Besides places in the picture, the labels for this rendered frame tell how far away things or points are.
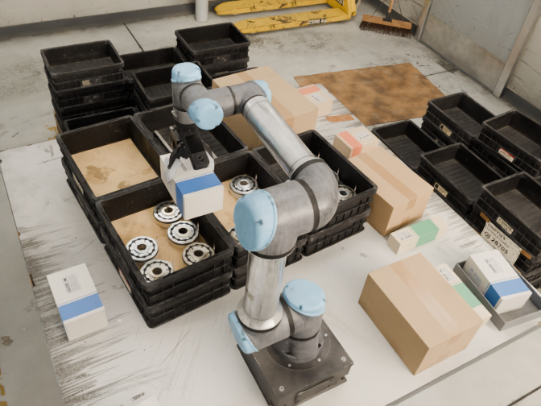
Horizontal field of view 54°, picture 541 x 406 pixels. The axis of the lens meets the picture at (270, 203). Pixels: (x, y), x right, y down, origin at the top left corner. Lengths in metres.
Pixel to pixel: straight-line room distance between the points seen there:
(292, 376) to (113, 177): 0.99
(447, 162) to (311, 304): 1.87
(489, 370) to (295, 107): 1.51
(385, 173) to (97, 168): 1.10
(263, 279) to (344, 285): 0.73
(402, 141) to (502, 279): 1.57
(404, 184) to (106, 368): 1.24
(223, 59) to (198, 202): 1.99
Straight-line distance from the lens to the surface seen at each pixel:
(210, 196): 1.53
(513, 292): 1.98
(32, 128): 3.79
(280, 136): 1.23
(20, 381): 2.56
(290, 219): 1.05
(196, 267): 1.59
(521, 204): 2.86
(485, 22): 4.76
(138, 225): 1.84
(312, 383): 1.55
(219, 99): 1.33
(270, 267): 1.16
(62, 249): 2.00
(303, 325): 1.43
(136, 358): 1.70
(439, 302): 1.75
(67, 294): 1.75
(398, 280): 1.75
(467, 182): 3.04
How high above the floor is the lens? 2.16
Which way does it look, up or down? 44 degrees down
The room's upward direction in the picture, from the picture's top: 7 degrees clockwise
